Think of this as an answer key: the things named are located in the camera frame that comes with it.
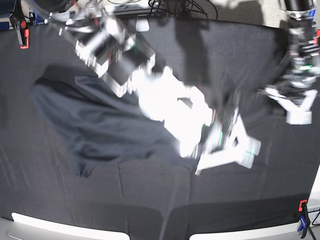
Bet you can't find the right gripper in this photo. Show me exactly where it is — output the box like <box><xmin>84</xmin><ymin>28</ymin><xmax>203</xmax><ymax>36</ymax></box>
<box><xmin>195</xmin><ymin>107</ymin><xmax>262</xmax><ymax>175</ymax></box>

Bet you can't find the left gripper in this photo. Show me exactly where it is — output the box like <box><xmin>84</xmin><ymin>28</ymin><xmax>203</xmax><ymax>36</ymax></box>
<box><xmin>264</xmin><ymin>74</ymin><xmax>318</xmax><ymax>125</ymax></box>

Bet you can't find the dark grey t-shirt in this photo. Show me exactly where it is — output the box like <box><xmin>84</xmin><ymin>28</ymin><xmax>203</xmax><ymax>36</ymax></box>
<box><xmin>32</xmin><ymin>76</ymin><xmax>199</xmax><ymax>178</ymax></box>

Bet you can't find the black cable bundle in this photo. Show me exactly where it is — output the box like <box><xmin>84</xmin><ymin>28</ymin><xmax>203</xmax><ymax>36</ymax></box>
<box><xmin>147</xmin><ymin>0</ymin><xmax>218</xmax><ymax>20</ymax></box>

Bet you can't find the red blue clamp near right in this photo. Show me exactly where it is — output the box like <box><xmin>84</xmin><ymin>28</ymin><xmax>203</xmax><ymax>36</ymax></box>
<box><xmin>297</xmin><ymin>199</ymin><xmax>316</xmax><ymax>240</ymax></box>

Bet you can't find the red black clamp far left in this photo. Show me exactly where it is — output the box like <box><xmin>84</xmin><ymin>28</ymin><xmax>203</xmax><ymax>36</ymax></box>
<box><xmin>14</xmin><ymin>20</ymin><xmax>29</xmax><ymax>49</ymax></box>

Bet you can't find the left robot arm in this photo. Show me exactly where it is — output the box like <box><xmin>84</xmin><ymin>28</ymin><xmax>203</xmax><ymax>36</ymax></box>
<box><xmin>263</xmin><ymin>0</ymin><xmax>320</xmax><ymax>125</ymax></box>

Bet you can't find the black table cloth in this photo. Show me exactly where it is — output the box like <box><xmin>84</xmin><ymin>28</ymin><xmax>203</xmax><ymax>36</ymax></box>
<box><xmin>0</xmin><ymin>18</ymin><xmax>320</xmax><ymax>240</ymax></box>

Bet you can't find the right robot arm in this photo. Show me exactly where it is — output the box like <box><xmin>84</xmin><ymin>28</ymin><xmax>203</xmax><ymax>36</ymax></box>
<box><xmin>30</xmin><ymin>0</ymin><xmax>261</xmax><ymax>175</ymax></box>

